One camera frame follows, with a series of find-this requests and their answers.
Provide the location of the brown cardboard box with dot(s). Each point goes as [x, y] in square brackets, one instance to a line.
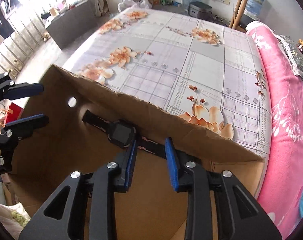
[151, 209]

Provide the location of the white plastic bag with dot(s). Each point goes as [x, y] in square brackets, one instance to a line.
[144, 4]

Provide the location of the floral bed sheet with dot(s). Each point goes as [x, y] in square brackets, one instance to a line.
[189, 67]

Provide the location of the grey cabinet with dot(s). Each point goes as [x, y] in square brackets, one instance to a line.
[71, 24]

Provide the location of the grey rice cooker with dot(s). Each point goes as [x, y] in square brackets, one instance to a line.
[199, 10]

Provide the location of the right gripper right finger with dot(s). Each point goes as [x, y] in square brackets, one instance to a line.
[238, 214]

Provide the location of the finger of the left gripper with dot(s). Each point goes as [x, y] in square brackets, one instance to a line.
[12, 91]
[21, 129]

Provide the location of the red gift bag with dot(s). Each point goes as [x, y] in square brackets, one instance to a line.
[13, 112]

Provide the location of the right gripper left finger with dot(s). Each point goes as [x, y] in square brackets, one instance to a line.
[62, 215]

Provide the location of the blue water bottle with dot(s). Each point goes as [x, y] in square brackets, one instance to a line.
[253, 8]

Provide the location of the mushroom figurine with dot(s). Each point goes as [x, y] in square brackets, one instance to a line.
[300, 45]

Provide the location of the pink fleece blanket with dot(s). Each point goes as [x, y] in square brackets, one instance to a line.
[283, 184]

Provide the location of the wooden crutch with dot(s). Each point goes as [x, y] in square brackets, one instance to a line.
[238, 13]

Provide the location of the pink strap smart watch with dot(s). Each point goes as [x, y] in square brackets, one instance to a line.
[126, 135]

